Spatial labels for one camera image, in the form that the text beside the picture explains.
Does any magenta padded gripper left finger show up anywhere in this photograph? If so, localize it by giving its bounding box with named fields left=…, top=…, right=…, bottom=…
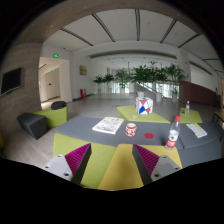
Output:
left=42, top=143, right=92, bottom=185

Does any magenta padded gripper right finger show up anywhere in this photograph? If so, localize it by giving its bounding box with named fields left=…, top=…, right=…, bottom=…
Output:
left=132, top=144, right=181, bottom=185

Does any clear water bottle red cap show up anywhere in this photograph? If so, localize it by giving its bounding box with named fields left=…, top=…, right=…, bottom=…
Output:
left=165, top=116, right=180, bottom=151

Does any small distant water bottle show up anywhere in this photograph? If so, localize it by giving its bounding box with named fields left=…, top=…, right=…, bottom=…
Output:
left=185, top=101, right=190, bottom=116

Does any red round coaster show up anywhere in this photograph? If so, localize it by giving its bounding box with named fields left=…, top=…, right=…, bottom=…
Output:
left=144, top=133, right=154, bottom=139

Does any grey and green low table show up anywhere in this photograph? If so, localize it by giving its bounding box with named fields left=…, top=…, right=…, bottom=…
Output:
left=53, top=116, right=224, bottom=190

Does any red and white mug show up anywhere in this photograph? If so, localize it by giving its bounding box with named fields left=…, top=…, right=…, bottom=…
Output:
left=126, top=123, right=137, bottom=137

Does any green armchair with black cushion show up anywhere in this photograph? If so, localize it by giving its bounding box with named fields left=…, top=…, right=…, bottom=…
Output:
left=36, top=101, right=68, bottom=128

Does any open magazine on table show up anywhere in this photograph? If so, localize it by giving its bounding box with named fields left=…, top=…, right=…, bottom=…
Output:
left=93, top=117, right=124, bottom=135

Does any green far low table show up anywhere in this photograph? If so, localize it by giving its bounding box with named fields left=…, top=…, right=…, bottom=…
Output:
left=117, top=105, right=169, bottom=124

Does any yellow booklet on table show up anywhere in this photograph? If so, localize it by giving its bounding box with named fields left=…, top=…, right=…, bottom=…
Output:
left=187, top=123, right=207, bottom=138

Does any red blue white geometric box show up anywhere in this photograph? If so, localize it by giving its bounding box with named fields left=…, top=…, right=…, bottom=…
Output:
left=135, top=97, right=153, bottom=115

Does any green square side table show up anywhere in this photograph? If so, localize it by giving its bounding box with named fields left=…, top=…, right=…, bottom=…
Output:
left=180, top=108, right=202, bottom=123

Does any red fire extinguisher box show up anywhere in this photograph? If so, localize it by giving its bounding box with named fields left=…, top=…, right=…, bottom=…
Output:
left=80, top=89, right=86, bottom=99

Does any potted plant left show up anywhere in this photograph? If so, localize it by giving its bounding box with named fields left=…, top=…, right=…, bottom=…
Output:
left=93, top=75, right=105, bottom=94

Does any large potted plant centre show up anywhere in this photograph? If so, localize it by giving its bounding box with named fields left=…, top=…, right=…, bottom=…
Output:
left=131, top=65, right=156, bottom=97

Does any potted plant right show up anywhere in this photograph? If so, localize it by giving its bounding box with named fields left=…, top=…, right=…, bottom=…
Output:
left=166, top=64, right=185, bottom=103

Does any framed wall picture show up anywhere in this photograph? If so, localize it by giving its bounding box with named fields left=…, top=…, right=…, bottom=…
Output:
left=80, top=65, right=87, bottom=75

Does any wall mounted black television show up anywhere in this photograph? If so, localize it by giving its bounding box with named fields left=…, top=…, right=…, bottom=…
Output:
left=0, top=68, right=24, bottom=96

